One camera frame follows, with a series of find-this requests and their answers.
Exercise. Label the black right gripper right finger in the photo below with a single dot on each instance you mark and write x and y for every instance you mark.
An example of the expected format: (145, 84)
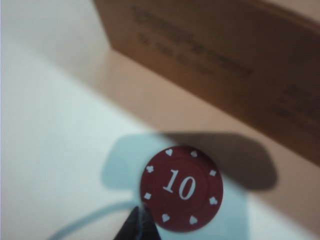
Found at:
(149, 227)

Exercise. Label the long brown cardboard box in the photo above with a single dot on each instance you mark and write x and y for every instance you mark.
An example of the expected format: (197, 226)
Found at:
(225, 50)

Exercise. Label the red poker chip 10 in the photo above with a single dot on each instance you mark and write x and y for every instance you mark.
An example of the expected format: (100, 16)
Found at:
(181, 187)

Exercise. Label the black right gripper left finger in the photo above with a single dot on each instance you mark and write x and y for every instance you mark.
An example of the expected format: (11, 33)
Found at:
(132, 225)

